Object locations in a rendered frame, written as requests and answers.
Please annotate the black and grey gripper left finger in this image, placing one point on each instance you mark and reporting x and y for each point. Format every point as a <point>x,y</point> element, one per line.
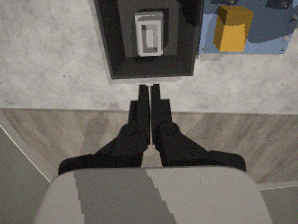
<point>126,150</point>

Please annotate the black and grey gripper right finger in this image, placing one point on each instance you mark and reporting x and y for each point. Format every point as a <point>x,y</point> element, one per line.
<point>175,148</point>

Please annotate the yellow-orange rectangular block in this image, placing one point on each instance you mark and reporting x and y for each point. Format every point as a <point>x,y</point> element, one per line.
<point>232,28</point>

